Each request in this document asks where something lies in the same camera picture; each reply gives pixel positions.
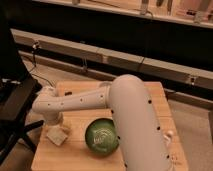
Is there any green ceramic bowl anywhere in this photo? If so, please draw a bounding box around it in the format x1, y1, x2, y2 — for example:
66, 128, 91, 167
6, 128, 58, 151
85, 118, 119, 156

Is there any black floor cable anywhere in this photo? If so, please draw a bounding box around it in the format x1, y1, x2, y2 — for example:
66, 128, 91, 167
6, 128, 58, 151
20, 54, 56, 89

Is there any white sponge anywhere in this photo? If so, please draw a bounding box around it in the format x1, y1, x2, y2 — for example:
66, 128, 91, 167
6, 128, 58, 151
46, 129, 67, 146

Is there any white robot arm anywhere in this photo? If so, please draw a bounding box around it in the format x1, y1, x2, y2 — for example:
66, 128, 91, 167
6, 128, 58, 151
32, 74, 173, 171

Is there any black office chair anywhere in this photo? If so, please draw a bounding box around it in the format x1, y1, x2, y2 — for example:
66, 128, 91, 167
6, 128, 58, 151
0, 19, 44, 165

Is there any white plastic bottle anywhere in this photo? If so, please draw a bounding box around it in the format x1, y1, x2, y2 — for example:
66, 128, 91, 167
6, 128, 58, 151
164, 130, 174, 146

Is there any small black rectangular block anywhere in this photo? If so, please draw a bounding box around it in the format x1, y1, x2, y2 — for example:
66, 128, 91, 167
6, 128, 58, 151
64, 91, 73, 96

